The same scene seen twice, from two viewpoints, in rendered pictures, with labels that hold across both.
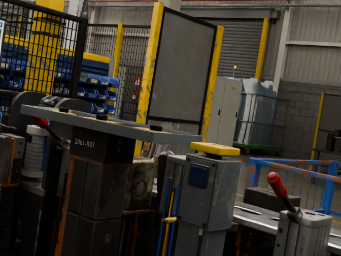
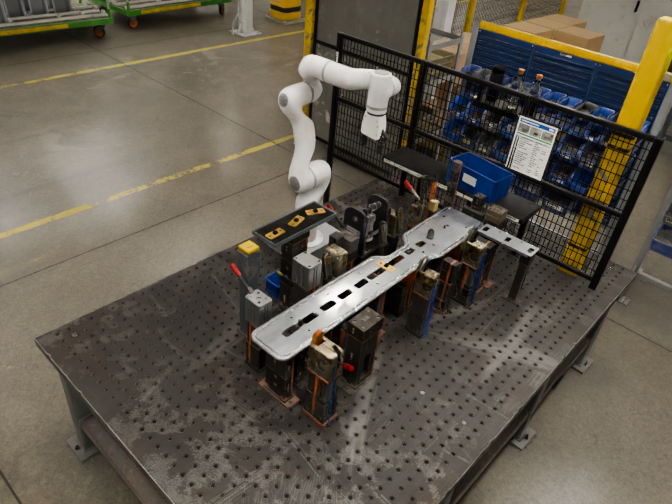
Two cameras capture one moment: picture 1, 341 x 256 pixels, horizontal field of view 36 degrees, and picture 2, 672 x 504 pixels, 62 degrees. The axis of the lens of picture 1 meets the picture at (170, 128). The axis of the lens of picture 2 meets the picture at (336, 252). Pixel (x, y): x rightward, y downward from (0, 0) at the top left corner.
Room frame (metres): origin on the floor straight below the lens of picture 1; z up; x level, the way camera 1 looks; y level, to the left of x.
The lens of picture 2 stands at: (1.18, -1.87, 2.46)
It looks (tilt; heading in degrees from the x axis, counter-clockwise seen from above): 36 degrees down; 89
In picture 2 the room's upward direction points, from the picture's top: 6 degrees clockwise
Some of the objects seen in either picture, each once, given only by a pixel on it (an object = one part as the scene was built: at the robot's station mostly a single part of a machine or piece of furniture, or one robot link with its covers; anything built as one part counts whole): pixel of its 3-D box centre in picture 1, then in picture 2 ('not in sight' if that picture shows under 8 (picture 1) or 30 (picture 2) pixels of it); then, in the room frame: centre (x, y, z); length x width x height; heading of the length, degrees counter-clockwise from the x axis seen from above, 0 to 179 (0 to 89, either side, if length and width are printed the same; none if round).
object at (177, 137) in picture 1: (105, 123); (295, 223); (1.02, 0.13, 1.16); 0.37 x 0.14 x 0.02; 51
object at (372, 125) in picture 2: not in sight; (374, 122); (1.30, 0.33, 1.55); 0.10 x 0.07 x 0.11; 135
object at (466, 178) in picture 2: not in sight; (478, 176); (1.92, 0.85, 1.10); 0.30 x 0.17 x 0.13; 133
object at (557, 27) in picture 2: not in sight; (549, 74); (3.48, 4.76, 0.52); 1.20 x 0.80 x 1.05; 47
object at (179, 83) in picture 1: (173, 125); not in sight; (4.73, -0.03, 1.00); 1.04 x 0.14 x 2.00; 140
